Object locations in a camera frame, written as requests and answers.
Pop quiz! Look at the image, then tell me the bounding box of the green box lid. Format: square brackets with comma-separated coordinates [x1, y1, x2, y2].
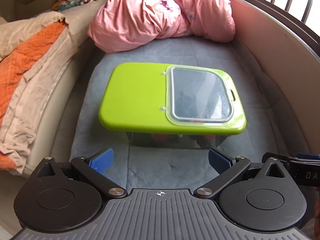
[99, 62, 247, 135]

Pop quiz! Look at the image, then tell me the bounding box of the orange beige blanket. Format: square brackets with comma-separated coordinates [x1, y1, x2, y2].
[1, 11, 73, 175]

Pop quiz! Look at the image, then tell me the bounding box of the smoky transparent storage box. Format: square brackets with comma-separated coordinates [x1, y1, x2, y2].
[126, 132, 228, 150]

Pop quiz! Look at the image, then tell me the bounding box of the pink crumpled duvet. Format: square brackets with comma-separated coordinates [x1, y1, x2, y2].
[87, 0, 235, 54]

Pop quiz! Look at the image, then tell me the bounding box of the red hooded toy figure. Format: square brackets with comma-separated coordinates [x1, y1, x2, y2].
[151, 134, 168, 143]

